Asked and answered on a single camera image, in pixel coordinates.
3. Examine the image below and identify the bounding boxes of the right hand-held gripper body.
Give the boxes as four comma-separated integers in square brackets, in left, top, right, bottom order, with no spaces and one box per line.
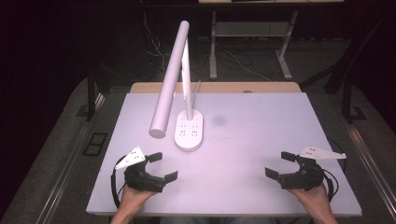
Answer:
[277,145,347,191]

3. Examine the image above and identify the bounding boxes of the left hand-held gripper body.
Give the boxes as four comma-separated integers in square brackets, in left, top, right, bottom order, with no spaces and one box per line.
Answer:
[114,146,166,193]

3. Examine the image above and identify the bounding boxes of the person's left hand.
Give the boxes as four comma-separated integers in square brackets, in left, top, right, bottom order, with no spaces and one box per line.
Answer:
[116,183,157,216]

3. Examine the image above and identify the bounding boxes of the person's right hand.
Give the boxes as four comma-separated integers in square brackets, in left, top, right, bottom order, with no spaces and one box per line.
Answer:
[287,183,333,216]

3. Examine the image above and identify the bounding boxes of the black floor socket box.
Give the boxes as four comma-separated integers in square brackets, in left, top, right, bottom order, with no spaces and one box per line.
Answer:
[81,132,108,157]

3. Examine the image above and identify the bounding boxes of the white desk lamp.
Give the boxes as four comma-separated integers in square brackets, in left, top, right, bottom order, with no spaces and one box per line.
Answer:
[148,20,205,152]

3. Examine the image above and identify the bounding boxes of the black metal stand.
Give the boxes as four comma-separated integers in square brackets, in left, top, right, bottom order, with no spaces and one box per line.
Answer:
[298,15,387,124]
[76,66,108,122]

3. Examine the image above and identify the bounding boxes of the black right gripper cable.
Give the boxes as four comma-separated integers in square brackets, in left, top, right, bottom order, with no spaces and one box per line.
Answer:
[321,167,341,203]

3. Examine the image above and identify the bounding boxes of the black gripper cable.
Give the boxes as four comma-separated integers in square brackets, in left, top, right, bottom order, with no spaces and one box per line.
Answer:
[321,167,341,203]
[109,154,128,210]

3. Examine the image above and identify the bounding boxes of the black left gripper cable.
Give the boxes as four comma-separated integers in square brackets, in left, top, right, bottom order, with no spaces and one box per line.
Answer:
[109,154,128,210]

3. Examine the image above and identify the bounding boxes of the metal floor rail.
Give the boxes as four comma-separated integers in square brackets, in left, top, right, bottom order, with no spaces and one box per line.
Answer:
[344,119,396,222]
[35,92,106,224]

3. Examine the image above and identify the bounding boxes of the grey lamp cable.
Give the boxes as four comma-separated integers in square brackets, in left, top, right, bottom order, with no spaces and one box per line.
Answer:
[191,79,202,108]

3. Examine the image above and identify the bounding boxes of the white floor cable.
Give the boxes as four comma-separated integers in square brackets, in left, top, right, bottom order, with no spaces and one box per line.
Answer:
[141,10,167,74]
[223,49,273,83]

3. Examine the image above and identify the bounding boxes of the grey metal table frame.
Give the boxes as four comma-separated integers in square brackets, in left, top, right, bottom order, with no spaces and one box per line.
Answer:
[208,9,299,81]

